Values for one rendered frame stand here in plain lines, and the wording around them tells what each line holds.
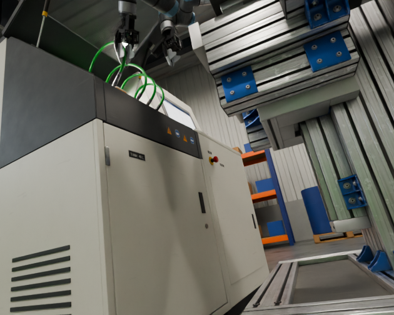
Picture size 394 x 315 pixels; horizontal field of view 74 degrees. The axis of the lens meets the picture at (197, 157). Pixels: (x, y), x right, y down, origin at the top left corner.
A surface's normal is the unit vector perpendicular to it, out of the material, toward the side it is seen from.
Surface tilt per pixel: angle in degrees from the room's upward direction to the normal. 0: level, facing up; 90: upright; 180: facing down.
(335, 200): 90
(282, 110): 90
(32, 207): 90
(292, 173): 90
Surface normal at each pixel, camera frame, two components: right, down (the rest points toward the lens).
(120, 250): 0.85, -0.30
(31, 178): -0.49, -0.19
